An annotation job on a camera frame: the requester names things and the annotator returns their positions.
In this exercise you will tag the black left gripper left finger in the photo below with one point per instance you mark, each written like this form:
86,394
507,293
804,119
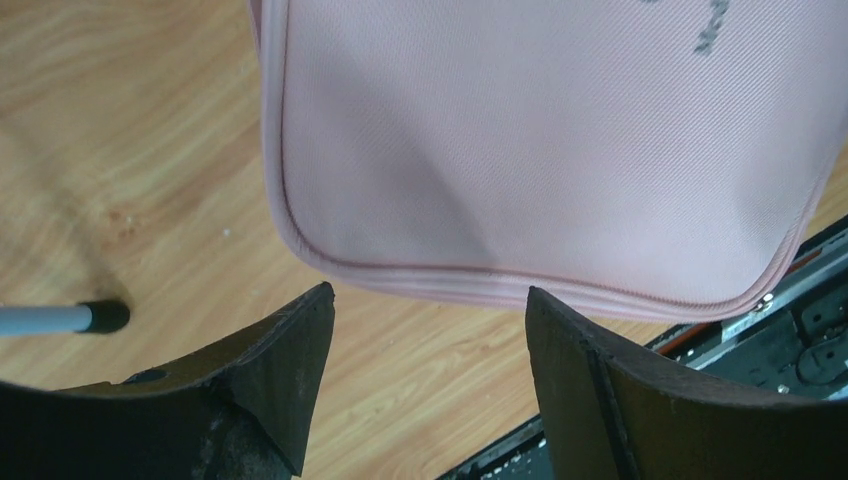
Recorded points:
238,408

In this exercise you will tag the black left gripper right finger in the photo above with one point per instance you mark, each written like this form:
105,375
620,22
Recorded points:
613,409

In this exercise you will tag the pink medicine kit case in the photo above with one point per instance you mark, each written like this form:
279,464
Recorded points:
642,160

